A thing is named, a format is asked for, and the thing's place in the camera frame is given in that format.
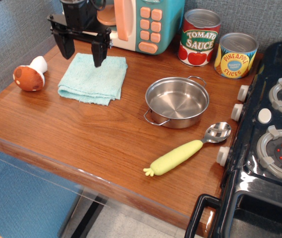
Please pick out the small steel pot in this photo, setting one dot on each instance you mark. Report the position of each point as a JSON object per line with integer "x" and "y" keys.
{"x": 176, "y": 102}

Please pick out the spoon with yellow-green handle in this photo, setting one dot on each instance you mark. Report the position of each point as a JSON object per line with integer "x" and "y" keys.
{"x": 216, "y": 133}

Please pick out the pineapple slices can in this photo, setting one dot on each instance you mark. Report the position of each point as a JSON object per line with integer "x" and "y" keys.
{"x": 235, "y": 56}

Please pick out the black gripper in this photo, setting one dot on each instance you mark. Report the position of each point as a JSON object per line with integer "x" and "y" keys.
{"x": 78, "y": 21}

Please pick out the light blue napkin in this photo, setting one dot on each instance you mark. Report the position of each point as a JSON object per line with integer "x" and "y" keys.
{"x": 94, "y": 85}

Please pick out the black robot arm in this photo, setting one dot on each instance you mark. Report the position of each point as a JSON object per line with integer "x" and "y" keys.
{"x": 79, "y": 22}

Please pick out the brown plush mushroom toy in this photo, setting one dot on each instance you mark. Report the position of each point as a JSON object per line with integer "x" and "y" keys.
{"x": 31, "y": 77}

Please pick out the dark blue toy stove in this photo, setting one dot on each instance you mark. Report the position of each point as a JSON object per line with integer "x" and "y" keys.
{"x": 250, "y": 204}

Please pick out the teal toy microwave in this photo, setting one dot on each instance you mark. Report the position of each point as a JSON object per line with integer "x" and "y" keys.
{"x": 145, "y": 26}

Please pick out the tomato sauce can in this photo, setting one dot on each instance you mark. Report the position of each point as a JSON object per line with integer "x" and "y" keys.
{"x": 200, "y": 30}

